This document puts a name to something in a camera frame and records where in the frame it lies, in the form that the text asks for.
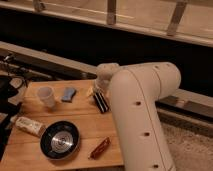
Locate black bowl with metal disc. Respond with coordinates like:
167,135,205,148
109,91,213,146
40,121,80,160

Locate black device at left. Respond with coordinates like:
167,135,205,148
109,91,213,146
0,75,21,160

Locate black cables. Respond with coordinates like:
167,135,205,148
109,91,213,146
0,53,31,89

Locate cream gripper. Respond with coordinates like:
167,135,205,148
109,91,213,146
86,79,109,113

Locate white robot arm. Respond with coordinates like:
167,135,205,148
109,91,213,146
92,62,181,171

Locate red-brown pocket knife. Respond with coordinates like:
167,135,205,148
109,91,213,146
89,137,111,159

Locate wooden board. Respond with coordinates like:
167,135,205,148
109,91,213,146
0,80,123,171

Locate white rectangular box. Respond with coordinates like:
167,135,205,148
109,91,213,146
15,117,45,137

